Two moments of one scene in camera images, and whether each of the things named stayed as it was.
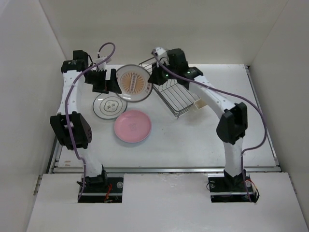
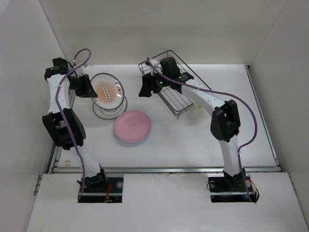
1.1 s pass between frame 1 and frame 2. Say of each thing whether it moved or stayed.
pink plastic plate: stayed
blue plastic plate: stayed
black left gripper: moved
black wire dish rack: stayed
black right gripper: moved
